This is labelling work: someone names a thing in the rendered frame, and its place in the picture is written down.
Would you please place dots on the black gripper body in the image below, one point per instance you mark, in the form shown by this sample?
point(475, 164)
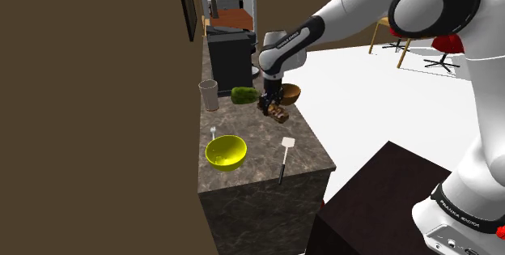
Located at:
point(271, 88)

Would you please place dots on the brown patterned lump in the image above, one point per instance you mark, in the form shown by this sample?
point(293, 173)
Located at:
point(279, 114)

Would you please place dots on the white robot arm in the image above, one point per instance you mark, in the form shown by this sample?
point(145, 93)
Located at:
point(442, 5)

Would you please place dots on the brown wooden bowl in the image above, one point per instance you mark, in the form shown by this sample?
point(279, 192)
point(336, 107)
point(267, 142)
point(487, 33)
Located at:
point(292, 95)

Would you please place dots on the green cucumber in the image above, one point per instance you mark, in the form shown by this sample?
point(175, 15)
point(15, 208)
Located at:
point(244, 95)

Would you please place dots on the black coffee machine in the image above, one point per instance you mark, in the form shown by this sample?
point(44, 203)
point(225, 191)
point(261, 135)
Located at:
point(229, 61)

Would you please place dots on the grey cup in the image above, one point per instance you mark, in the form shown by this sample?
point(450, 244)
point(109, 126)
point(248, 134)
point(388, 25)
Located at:
point(209, 96)

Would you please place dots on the white spoon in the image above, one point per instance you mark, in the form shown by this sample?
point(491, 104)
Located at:
point(213, 131)

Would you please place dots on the orange-brown table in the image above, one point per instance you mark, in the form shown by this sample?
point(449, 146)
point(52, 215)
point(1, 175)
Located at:
point(232, 19)

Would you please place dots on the yellow bowl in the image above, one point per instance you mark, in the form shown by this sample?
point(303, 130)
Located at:
point(230, 158)

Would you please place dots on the red swivel chair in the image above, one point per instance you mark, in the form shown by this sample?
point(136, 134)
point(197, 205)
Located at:
point(396, 35)
point(448, 45)

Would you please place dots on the wooden table with yellow legs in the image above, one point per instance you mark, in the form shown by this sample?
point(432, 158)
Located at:
point(404, 53)

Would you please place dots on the dark robot stand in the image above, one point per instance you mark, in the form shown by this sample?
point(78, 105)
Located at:
point(375, 203)

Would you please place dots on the dark framed wall picture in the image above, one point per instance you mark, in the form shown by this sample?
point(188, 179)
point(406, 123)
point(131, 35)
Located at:
point(187, 1)

